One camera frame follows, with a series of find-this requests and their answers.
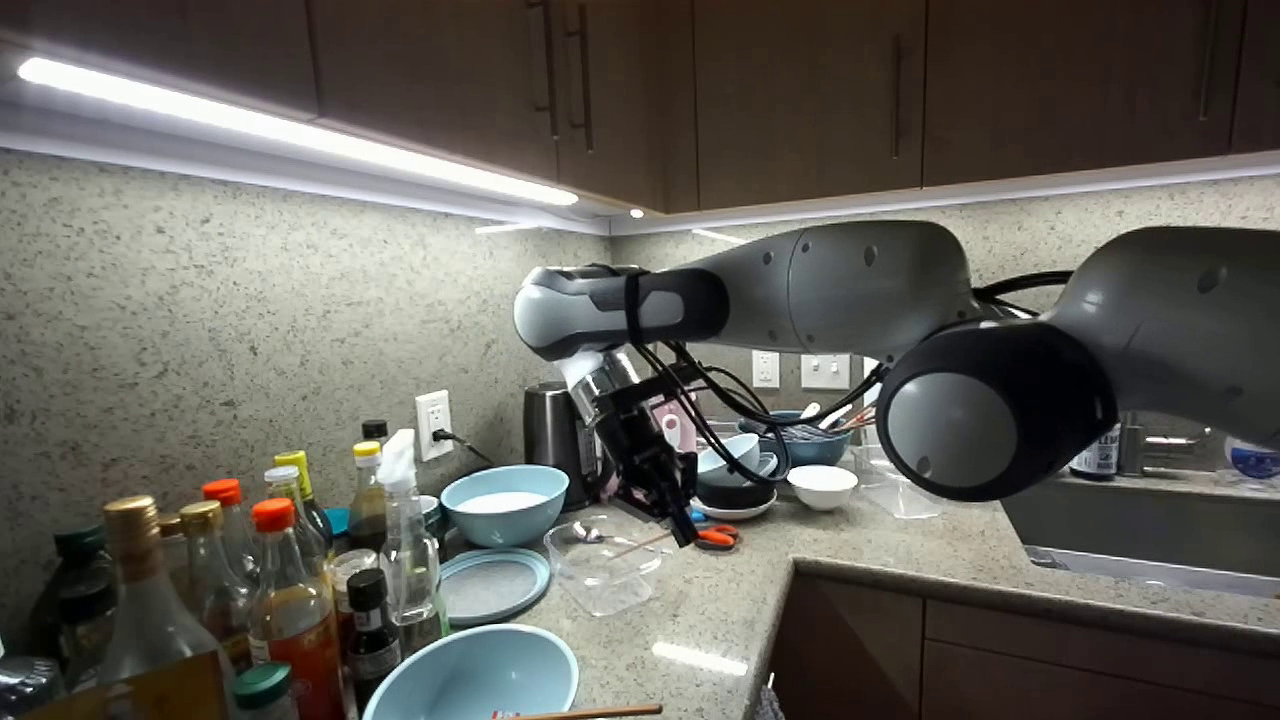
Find steel kitchen sink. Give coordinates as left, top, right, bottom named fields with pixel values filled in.
left=995, top=471, right=1280, bottom=585

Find dark green cap bottle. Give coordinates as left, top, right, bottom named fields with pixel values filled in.
left=18, top=526, right=123, bottom=684

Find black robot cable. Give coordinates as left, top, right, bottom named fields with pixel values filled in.
left=624, top=269, right=1076, bottom=492

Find large dark blue bowl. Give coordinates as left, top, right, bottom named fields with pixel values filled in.
left=758, top=416, right=853, bottom=471

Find large gold cap bottle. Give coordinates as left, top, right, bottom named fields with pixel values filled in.
left=74, top=492, right=238, bottom=720

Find pink knife block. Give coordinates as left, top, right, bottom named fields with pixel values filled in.
left=646, top=394, right=705, bottom=456

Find gray bowl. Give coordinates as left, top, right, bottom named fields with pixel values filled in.
left=691, top=432, right=777, bottom=483

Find clear glass container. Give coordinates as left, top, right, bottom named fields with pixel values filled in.
left=540, top=509, right=671, bottom=619
left=857, top=453, right=943, bottom=528

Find under cabinet light strip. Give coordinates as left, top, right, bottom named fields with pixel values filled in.
left=0, top=34, right=615, bottom=237

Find white shallow bowl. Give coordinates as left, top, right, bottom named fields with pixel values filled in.
left=691, top=495, right=782, bottom=528

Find metal spoon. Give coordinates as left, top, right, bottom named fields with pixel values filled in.
left=564, top=518, right=634, bottom=549

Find green lid jar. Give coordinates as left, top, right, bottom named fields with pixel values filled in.
left=228, top=659, right=303, bottom=720

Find wooden chopstick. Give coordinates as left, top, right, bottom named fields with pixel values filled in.
left=489, top=705, right=668, bottom=720

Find dark cabinet door handle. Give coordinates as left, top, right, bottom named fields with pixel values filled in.
left=528, top=0, right=562, bottom=137
left=570, top=0, right=598, bottom=154

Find white wall outlet with plug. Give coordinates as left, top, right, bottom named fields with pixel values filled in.
left=411, top=390, right=456, bottom=466

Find white light switch plate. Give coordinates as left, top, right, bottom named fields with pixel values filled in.
left=798, top=350, right=853, bottom=394

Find blue dish soap bottle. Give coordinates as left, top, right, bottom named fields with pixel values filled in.
left=1226, top=435, right=1280, bottom=487

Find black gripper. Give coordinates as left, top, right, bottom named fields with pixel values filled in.
left=601, top=378, right=705, bottom=549

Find black thermos flask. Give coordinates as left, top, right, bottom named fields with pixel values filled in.
left=519, top=381, right=606, bottom=495

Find yellow cap bottle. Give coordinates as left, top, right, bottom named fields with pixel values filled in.
left=271, top=449, right=326, bottom=505

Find small dark black cap bottle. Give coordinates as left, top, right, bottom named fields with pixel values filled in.
left=339, top=565, right=404, bottom=711

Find light blue bowl white contents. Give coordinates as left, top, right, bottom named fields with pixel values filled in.
left=436, top=462, right=574, bottom=553

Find light blue plate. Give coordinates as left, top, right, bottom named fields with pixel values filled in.
left=436, top=545, right=556, bottom=632

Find white cap bottle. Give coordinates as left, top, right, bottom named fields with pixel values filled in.
left=259, top=462, right=333, bottom=576

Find orange cap sauce bottle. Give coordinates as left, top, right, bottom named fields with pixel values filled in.
left=245, top=495, right=354, bottom=720
left=196, top=477, right=266, bottom=565

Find light blue bowl holding packets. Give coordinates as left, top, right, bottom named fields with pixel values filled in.
left=360, top=619, right=584, bottom=720

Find pale cap bottle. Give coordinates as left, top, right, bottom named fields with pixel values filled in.
left=348, top=435, right=392, bottom=553

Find black bowl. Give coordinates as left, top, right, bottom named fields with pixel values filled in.
left=691, top=467, right=782, bottom=512

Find black power cord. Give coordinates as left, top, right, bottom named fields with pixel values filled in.
left=436, top=428, right=502, bottom=471

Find small white bowl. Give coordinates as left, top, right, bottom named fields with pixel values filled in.
left=785, top=462, right=862, bottom=518

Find brown lower cabinet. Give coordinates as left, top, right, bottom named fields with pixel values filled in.
left=773, top=565, right=1280, bottom=720

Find dark handled utensil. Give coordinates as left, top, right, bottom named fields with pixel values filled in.
left=812, top=397, right=872, bottom=435

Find brown wooden upper cabinet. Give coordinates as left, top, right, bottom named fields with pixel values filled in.
left=0, top=0, right=696, bottom=217
left=665, top=0, right=1280, bottom=203

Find small gold cap bottle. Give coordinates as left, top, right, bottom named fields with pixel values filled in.
left=174, top=495, right=258, bottom=672

